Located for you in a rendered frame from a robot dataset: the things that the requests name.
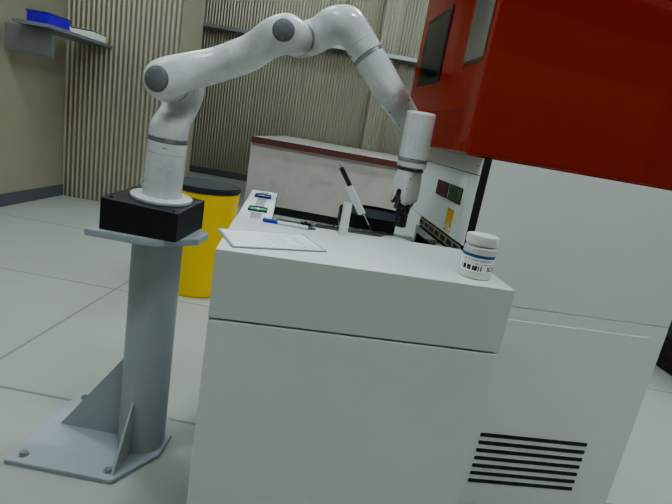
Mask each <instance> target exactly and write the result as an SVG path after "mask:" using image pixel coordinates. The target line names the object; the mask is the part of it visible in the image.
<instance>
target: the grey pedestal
mask: <svg viewBox="0 0 672 504"><path fill-rule="evenodd" d="M84 234H85V235H89V236H94V237H99V238H105V239H110V240H116V241H121V242H127V243H132V245H131V259H130V274H129V288H128V302H127V317H126V331H125V345H124V358H123V359H122V360H121V361H120V362H119V363H118V364H117V365H116V366H115V368H114V369H113V370H112V371H111V372H110V373H109V374H108V375H107V376H106V377H105V378H104V379H103V380H102V381H101V382H100V383H99V384H98V385H97V386H96V387H95V388H94V389H93V390H92V391H91V392H90V393H88V392H83V391H81V392H80V393H79V394H77V395H76V396H75V397H74V398H73V399H72V400H71V401H70V402H68V403H67V404H66V405H65V406H64V407H63V408H62V409H61V410H59V411H58V412H57V413H56V414H55V415H54V416H53V417H52V418H50V419H49V420H48V421H47V422H46V423H45V424H44V425H42V426H41V427H40V428H39V429H38V430H37V431H36V432H35V433H33V434H32V435H31V436H30V437H29V438H28V439H27V440H26V441H24V442H23V443H22V444H21V445H20V446H19V447H18V448H17V449H15V450H14V451H13V452H12V453H11V454H10V455H9V456H7V457H6V458H5V459H4V463H5V464H10V465H15V466H20V467H25V468H30V469H35V470H40V471H45V472H50V473H55V474H60V475H65V476H70V477H75V478H80V479H85V480H91V481H96V482H101V483H106V484H112V483H114V482H116V481H117V480H119V479H121V478H123V477H125V476H127V475H128V474H130V473H132V472H134V471H136V470H137V469H139V468H141V467H143V466H145V465H146V464H148V463H150V462H152V461H154V460H156V459H157V458H159V456H160V454H161V453H162V451H163V450H164V448H165V447H166V445H167V444H168V442H169V441H170V439H171V437H172V434H171V429H170V424H169V420H168V415H167V408H168V397H169V387H170V376H171V366H172V356H173V345H174V335H175V325H176V314H177V304H178V293H179V283H180V273H181V262H182V252H183V246H191V245H199V244H200V243H202V242H203V241H205V240H206V239H208V233H207V232H206V231H204V230H202V229H199V230H197V231H195V232H194V233H192V234H190V235H188V236H186V237H185V238H183V239H181V240H179V241H177V242H169V241H164V240H159V239H153V238H148V237H142V236H137V235H131V234H126V233H120V232H115V231H110V230H104V229H99V224H97V225H94V226H91V227H88V228H85V229H84Z"/></svg>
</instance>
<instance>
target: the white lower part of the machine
mask: <svg viewBox="0 0 672 504"><path fill-rule="evenodd" d="M668 329H669V328H667V327H660V326H653V325H646V324H638V323H631V322H624V321H616V320H609V319H602V318H594V317H587V316H580V315H572V314H565V313H558V312H550V311H543V310H536V309H528V308H521V307H514V306H511V309H510V312H509V316H508V320H507V323H506V327H505V330H504V334H503V338H502V341H501V345H500V349H499V352H498V353H497V355H498V356H497V360H496V363H495V367H494V371H493V374H492V378H491V382H490V385H489V389H488V392H487V396H486V400H485V403H484V407H483V411H482V414H481V418H480V422H479V425H478V429H477V433H476V436H475V440H474V443H473V447H472V451H471V454H470V458H469V462H468V465H467V469H466V473H465V476H464V480H463V484H462V487H461V491H460V495H459V498H458V502H457V504H605V503H606V500H607V498H608V495H609V492H610V489H611V487H612V484H613V481H614V478H615V476H616V473H617V470H618V467H619V464H620V462H621V459H622V456H623V453H624V451H625V448H626V445H627V442H628V440H629V437H630V434H631V431H632V429H633V426H634V423H635V420H636V418H637V415H638V412H639V409H640V407H641V404H642V401H643V398H644V396H645V393H646V390H647V387H648V385H649V382H650V379H651V376H652V373H653V371H654V368H655V365H656V362H657V360H658V357H659V354H660V351H661V349H662V346H663V343H664V340H665V338H666V335H667V332H668Z"/></svg>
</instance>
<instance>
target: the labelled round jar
mask: <svg viewBox="0 0 672 504"><path fill-rule="evenodd" d="M466 241H467V242H465V244H464V248H463V252H462V256H461V260H460V264H459V269H458V272H459V274H460V275H462V276H464V277H467V278H470V279H474V280H480V281H486V280H489V279H490V275H491V272H492V268H493V264H494V260H495V257H496V252H497V249H496V248H497V247H498V244H499V241H500V239H499V238H498V237H496V236H494V235H491V234H487V233H483V232H477V231H469V232H467V236H466Z"/></svg>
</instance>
